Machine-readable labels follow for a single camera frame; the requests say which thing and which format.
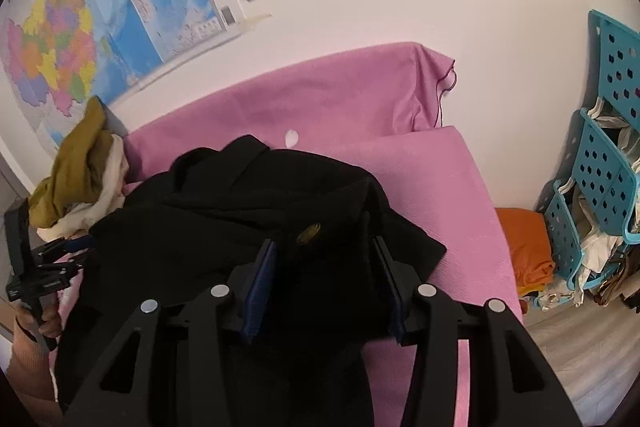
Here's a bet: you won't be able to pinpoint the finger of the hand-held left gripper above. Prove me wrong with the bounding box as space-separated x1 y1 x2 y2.
30 259 86 295
32 234 96 260

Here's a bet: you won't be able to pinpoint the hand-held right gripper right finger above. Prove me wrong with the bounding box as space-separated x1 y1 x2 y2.
372 234 583 427

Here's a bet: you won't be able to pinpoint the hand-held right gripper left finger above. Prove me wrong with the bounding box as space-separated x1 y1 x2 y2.
62 238 278 427

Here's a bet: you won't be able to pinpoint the black garment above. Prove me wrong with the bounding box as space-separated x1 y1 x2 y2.
52 134 447 427

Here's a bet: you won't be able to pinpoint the person's left hand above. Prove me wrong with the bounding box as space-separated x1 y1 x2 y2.
15 294 63 343

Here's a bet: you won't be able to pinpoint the olive garment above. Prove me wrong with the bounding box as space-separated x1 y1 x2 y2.
27 96 113 228

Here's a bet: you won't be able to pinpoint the cream garment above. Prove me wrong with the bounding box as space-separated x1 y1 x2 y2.
37 134 126 243

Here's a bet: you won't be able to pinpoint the orange cloth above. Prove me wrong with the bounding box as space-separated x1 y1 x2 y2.
495 207 557 298

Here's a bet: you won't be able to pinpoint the pink floral blanket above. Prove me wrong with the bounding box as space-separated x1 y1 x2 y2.
50 41 526 427

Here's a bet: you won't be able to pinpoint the hanging beige bags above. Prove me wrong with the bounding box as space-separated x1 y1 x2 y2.
592 252 640 313

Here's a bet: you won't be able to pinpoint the blue plastic basket rack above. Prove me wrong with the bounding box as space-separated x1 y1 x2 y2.
542 9 640 293

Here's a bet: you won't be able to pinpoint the clear tape strip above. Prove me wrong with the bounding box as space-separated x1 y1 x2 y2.
240 12 273 32

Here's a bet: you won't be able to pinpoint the colourful wall map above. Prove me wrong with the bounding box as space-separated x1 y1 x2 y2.
0 0 246 158

